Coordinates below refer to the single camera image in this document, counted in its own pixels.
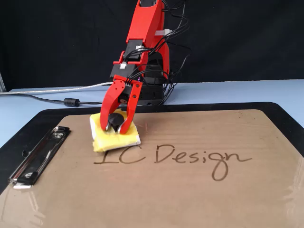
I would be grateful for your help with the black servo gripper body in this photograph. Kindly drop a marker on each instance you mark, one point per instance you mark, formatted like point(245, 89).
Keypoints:
point(126, 71)

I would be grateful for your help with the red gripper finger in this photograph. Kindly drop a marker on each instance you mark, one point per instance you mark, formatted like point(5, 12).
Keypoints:
point(110, 102)
point(134, 99)

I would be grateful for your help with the yellow taped sponge with knob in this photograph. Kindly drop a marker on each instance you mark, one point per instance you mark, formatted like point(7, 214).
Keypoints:
point(114, 142)

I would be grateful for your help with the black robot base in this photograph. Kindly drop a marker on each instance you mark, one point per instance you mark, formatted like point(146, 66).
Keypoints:
point(152, 95)

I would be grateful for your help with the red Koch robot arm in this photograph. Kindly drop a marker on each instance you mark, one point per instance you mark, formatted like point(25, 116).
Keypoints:
point(147, 23)

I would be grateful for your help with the brown glossy writing sheet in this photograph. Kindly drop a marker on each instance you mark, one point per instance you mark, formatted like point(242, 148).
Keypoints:
point(152, 194)

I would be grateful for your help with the black fabric backdrop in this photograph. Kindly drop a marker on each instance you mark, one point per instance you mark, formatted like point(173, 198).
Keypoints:
point(47, 35)

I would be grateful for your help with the metal clipboard clip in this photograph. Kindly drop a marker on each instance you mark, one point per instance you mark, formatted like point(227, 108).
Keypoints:
point(35, 161)

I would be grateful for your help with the black clipboard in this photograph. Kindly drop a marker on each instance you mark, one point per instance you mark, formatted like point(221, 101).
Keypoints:
point(14, 142)

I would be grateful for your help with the grey metal frame post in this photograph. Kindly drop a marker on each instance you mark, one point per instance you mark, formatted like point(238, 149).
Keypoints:
point(2, 83)

